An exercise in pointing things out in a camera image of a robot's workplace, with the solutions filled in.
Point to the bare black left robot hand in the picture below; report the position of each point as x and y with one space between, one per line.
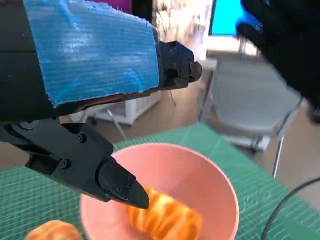
87 57

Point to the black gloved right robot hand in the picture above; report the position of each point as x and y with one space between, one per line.
295 45

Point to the pink bowl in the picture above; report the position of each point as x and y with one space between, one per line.
180 170

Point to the round toy bread bun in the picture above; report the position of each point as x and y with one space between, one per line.
52 231

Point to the long twisted toy bread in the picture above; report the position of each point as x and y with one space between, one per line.
170 217

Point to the monitor with purple screen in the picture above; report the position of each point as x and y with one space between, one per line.
120 5

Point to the grey office chair on castors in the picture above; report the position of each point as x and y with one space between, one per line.
250 107

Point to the monitor with blue screen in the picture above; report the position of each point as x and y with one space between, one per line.
222 17

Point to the green cutting mat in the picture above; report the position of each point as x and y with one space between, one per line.
25 195

